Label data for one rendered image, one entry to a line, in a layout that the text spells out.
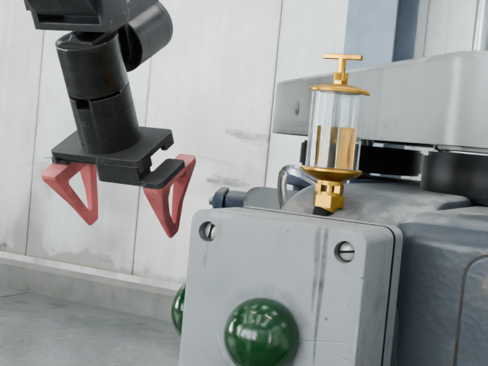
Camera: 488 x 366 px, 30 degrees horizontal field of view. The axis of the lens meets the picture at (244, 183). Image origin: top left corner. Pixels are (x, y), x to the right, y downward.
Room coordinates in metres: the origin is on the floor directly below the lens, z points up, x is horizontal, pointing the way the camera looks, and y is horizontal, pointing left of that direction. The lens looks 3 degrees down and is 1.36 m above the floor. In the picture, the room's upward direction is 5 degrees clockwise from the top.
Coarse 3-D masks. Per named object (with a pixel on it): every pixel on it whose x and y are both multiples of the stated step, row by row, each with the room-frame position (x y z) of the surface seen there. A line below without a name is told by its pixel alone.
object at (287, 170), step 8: (288, 168) 0.51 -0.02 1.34; (296, 168) 0.51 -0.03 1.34; (280, 176) 0.53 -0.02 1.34; (304, 176) 0.50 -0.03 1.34; (312, 176) 0.50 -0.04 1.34; (280, 184) 0.53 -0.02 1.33; (312, 184) 0.50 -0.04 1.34; (280, 192) 0.54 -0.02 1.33; (280, 200) 0.55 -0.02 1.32; (280, 208) 0.56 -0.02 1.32
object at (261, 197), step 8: (248, 192) 0.84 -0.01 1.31; (256, 192) 0.84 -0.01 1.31; (264, 192) 0.83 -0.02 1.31; (272, 192) 0.83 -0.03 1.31; (288, 192) 0.82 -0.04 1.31; (296, 192) 0.82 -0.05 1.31; (248, 200) 0.84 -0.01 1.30; (256, 200) 0.84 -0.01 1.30; (264, 200) 0.83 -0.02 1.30; (272, 200) 0.83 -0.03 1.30; (272, 208) 0.83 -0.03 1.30
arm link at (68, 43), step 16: (80, 32) 0.81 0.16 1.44; (96, 32) 0.82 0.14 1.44; (112, 32) 0.82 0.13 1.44; (128, 32) 0.84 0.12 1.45; (64, 48) 0.80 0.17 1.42; (80, 48) 0.80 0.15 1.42; (96, 48) 0.80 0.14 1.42; (112, 48) 0.81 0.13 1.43; (128, 48) 0.85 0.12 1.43; (64, 64) 0.81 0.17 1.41; (80, 64) 0.80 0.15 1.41; (96, 64) 0.80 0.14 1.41; (112, 64) 0.81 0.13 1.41; (64, 80) 0.83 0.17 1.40; (80, 80) 0.81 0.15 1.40; (96, 80) 0.81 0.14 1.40; (112, 80) 0.81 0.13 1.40; (128, 80) 0.84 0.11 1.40; (80, 96) 0.82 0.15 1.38; (96, 96) 0.81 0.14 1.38
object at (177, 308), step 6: (180, 288) 0.38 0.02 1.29; (180, 294) 0.38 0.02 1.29; (174, 300) 0.38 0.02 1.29; (180, 300) 0.38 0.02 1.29; (174, 306) 0.38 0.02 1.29; (180, 306) 0.37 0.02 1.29; (174, 312) 0.38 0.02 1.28; (180, 312) 0.37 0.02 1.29; (174, 318) 0.38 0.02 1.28; (180, 318) 0.37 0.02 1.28; (174, 324) 0.38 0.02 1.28; (180, 324) 0.37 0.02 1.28; (180, 330) 0.38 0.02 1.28; (180, 336) 0.38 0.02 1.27
